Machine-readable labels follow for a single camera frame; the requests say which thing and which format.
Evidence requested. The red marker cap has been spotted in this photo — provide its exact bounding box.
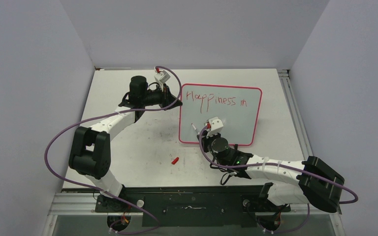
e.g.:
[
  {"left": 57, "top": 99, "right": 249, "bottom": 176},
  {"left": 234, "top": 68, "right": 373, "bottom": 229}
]
[{"left": 171, "top": 157, "right": 179, "bottom": 165}]

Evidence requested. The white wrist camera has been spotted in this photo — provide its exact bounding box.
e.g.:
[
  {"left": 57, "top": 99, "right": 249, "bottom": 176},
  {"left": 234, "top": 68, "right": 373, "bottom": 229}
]
[
  {"left": 205, "top": 117, "right": 223, "bottom": 137},
  {"left": 154, "top": 67, "right": 170, "bottom": 86}
]

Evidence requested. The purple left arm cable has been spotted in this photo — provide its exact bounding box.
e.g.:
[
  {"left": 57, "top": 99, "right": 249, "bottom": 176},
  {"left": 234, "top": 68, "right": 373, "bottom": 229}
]
[{"left": 44, "top": 66, "right": 183, "bottom": 236}]

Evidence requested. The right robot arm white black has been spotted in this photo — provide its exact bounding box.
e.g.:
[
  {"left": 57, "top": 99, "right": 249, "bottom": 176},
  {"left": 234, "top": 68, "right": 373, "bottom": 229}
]
[{"left": 197, "top": 133, "right": 345, "bottom": 213}]

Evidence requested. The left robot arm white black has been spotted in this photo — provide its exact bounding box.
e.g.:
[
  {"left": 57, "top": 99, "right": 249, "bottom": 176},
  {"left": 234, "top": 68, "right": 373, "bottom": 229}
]
[{"left": 68, "top": 71, "right": 182, "bottom": 212}]

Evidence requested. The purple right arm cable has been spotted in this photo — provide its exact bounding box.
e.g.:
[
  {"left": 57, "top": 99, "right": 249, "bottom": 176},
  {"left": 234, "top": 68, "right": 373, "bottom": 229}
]
[{"left": 198, "top": 126, "right": 359, "bottom": 236}]

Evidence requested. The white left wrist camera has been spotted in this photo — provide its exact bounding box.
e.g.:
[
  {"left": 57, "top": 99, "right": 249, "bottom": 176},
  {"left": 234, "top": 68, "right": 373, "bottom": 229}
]
[{"left": 154, "top": 67, "right": 170, "bottom": 86}]

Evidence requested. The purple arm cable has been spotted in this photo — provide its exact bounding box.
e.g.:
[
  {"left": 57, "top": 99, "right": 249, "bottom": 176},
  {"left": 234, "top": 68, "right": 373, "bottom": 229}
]
[
  {"left": 198, "top": 126, "right": 359, "bottom": 236},
  {"left": 44, "top": 66, "right": 183, "bottom": 236}
]

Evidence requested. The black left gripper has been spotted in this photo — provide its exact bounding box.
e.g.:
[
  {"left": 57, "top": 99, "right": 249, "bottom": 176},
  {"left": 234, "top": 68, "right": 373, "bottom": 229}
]
[{"left": 141, "top": 83, "right": 182, "bottom": 111}]

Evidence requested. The aluminium front frame rail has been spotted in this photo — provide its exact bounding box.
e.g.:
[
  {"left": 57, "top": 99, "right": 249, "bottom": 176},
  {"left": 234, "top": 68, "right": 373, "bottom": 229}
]
[{"left": 48, "top": 193, "right": 338, "bottom": 216}]

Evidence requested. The aluminium right side rail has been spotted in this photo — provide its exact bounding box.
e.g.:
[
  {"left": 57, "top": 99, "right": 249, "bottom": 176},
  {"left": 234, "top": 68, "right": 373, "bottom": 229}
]
[{"left": 277, "top": 69, "right": 314, "bottom": 160}]

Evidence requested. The pink framed whiteboard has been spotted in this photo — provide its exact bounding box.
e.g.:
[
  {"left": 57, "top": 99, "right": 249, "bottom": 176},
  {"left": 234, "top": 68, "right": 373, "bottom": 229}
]
[{"left": 179, "top": 84, "right": 262, "bottom": 146}]

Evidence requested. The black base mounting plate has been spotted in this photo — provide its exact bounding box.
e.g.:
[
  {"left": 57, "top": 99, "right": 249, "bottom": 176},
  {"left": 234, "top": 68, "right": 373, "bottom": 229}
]
[{"left": 94, "top": 185, "right": 291, "bottom": 228}]

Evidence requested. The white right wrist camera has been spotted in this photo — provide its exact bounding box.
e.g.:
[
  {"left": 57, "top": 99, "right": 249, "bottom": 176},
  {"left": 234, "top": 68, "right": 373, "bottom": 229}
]
[{"left": 205, "top": 117, "right": 223, "bottom": 137}]

